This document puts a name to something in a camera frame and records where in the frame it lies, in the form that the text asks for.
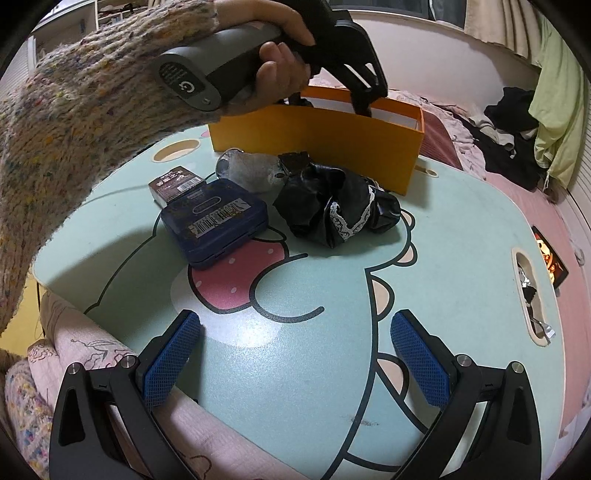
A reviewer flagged translucent grey pouch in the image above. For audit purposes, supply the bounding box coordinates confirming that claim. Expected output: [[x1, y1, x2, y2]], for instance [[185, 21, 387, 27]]
[[216, 148, 284, 192]]

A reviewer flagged white shelf unit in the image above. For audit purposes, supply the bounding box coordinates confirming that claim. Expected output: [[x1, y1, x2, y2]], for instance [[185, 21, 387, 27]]
[[28, 0, 121, 61]]

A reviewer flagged black clothes pile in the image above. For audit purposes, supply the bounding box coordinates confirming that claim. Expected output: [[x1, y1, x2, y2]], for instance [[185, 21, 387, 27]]
[[462, 87, 550, 190]]

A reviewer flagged green hanging garment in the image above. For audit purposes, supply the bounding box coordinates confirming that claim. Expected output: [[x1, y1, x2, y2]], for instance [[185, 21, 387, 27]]
[[529, 28, 585, 185]]

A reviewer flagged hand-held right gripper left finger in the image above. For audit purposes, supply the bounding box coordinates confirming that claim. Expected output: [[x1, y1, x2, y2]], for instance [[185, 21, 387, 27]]
[[48, 310, 204, 480]]

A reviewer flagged dark small item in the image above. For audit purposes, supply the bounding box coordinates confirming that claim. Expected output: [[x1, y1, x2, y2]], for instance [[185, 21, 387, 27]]
[[519, 263, 541, 305]]

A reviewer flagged person's left hand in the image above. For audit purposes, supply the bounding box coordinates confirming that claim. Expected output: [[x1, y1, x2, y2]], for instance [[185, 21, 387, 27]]
[[215, 6, 317, 117]]

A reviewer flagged dark brown square item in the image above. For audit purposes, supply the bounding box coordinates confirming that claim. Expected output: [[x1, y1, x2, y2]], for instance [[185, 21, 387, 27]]
[[279, 151, 315, 176]]

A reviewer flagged orange cardboard box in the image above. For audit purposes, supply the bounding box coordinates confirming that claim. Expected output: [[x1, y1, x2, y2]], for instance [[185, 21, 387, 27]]
[[208, 85, 426, 197]]

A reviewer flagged beige curtain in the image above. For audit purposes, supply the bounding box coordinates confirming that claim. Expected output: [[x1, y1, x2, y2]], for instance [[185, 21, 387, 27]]
[[464, 0, 546, 51]]

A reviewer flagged person's left forearm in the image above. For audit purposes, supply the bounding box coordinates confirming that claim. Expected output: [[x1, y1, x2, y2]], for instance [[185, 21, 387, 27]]
[[0, 0, 222, 337]]

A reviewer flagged silver foil item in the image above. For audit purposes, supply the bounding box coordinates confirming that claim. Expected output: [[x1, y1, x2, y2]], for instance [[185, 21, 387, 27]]
[[531, 318, 555, 342]]

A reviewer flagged red-brown pillow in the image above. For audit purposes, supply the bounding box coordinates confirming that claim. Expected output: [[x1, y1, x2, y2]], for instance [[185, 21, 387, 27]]
[[418, 108, 467, 160]]

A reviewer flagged blue plastic case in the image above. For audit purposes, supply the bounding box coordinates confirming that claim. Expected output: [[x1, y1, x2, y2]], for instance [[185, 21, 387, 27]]
[[161, 179, 269, 271]]

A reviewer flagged pale pink line-drawing blanket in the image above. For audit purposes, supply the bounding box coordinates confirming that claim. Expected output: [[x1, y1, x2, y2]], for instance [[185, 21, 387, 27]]
[[28, 291, 296, 480]]

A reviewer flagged small brown box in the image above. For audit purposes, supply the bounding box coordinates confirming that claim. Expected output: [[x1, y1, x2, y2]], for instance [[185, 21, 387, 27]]
[[148, 168, 206, 206]]

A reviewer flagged black lace cloth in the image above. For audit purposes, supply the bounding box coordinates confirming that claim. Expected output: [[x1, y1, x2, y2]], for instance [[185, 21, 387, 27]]
[[272, 162, 402, 250]]

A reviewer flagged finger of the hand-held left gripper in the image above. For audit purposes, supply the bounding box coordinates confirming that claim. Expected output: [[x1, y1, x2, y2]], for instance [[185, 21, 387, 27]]
[[362, 39, 389, 100], [339, 60, 372, 117]]

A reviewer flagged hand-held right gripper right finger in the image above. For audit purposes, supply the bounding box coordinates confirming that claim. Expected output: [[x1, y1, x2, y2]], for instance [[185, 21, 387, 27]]
[[390, 310, 542, 480]]

